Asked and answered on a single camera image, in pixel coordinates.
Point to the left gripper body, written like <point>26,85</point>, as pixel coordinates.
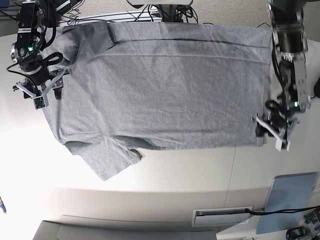
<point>279,122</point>

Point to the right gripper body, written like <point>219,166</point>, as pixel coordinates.
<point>38,77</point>

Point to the grey T-shirt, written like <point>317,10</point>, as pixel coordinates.
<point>157,86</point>

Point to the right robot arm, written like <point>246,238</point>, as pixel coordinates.
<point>37,29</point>

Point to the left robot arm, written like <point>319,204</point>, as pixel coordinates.
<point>289,47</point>

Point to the black round object right edge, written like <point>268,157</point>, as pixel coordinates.
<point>316,89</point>

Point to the blue-grey flat board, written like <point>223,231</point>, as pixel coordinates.
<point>290,191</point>

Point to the black device bottom right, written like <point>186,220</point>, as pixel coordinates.
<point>298,233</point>

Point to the blue orange tool left edge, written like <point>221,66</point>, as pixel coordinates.
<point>2,206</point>

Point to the grey central robot stand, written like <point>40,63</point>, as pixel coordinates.
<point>169,10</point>

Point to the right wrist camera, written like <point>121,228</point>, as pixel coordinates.
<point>40,102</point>

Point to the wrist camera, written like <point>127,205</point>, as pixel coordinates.
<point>281,144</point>
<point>40,102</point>

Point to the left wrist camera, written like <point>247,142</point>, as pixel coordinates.
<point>281,144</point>

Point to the white cable grommet tray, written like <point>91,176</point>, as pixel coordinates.
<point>215,217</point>

